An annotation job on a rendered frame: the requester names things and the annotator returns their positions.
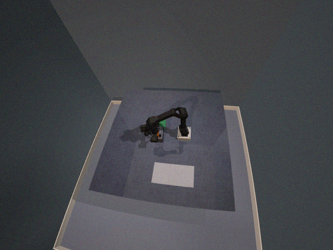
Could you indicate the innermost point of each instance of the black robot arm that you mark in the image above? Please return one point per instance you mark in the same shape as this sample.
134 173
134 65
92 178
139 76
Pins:
152 122

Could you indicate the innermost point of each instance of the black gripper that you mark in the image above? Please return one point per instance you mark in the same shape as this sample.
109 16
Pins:
154 137

